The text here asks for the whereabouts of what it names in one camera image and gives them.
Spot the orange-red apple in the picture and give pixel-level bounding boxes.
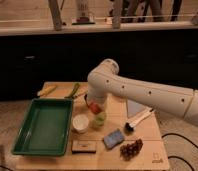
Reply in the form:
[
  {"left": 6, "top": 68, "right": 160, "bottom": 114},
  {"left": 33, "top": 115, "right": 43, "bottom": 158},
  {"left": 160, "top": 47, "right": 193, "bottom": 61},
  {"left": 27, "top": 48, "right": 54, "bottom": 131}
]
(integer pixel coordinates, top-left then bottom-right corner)
[{"left": 89, "top": 102, "right": 101, "bottom": 114}]

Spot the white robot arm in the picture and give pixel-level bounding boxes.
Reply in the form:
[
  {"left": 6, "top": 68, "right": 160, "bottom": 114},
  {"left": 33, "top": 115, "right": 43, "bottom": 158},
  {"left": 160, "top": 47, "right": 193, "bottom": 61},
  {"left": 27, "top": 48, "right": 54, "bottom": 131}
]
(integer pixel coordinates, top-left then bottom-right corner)
[{"left": 87, "top": 59, "right": 198, "bottom": 127}]

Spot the small metal cup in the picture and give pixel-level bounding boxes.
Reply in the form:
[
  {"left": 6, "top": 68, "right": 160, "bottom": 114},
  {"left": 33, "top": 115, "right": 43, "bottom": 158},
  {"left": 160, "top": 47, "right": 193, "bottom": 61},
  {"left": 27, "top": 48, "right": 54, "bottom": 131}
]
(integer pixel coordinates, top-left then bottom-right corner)
[{"left": 84, "top": 94, "right": 89, "bottom": 107}]

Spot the green plastic cup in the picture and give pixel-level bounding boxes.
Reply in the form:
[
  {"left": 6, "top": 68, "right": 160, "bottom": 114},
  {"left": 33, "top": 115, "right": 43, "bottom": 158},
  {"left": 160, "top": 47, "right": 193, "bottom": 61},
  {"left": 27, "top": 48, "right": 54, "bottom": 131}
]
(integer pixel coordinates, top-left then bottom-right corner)
[{"left": 94, "top": 112, "right": 107, "bottom": 126}]

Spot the white paper cup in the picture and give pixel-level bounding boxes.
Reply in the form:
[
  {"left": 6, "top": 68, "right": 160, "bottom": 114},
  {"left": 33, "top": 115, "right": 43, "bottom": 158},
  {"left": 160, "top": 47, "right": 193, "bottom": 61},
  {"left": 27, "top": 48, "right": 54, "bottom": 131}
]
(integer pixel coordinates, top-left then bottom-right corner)
[{"left": 72, "top": 114, "right": 89, "bottom": 133}]

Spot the light blue triangular cloth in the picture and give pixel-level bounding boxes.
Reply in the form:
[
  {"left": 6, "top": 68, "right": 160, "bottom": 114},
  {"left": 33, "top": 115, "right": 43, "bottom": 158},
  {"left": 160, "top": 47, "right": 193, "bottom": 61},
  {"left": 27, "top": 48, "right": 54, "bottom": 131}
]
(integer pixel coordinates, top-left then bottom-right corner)
[{"left": 127, "top": 100, "right": 146, "bottom": 118}]

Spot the blue sponge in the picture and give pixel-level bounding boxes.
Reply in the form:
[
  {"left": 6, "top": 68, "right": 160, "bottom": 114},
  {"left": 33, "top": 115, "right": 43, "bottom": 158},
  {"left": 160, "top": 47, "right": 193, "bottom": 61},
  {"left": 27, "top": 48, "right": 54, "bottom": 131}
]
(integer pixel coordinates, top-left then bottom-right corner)
[{"left": 103, "top": 129, "right": 125, "bottom": 149}]

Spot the brown rectangular block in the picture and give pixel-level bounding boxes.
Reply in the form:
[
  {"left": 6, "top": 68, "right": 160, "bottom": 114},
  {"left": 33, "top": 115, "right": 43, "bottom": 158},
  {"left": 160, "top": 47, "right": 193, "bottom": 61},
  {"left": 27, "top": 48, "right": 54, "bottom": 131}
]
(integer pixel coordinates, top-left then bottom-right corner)
[{"left": 71, "top": 140, "right": 97, "bottom": 153}]

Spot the bunch of dark grapes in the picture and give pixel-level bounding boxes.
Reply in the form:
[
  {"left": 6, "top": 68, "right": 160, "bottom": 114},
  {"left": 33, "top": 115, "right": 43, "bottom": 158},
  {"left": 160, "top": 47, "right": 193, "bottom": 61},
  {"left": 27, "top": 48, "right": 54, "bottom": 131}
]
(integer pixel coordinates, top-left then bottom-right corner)
[{"left": 120, "top": 139, "right": 143, "bottom": 161}]

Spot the green plastic tray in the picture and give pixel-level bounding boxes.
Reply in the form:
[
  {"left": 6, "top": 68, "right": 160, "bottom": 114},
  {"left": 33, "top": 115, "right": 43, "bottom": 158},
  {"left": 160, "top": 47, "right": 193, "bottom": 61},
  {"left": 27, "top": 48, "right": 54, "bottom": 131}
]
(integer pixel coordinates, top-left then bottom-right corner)
[{"left": 12, "top": 99, "right": 73, "bottom": 156}]

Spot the black cable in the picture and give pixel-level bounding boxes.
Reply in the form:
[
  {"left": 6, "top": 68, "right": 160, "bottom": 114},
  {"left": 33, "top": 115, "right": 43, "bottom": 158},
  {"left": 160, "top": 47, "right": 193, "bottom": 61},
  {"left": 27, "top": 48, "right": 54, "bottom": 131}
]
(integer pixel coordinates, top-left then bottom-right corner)
[{"left": 161, "top": 132, "right": 198, "bottom": 171}]

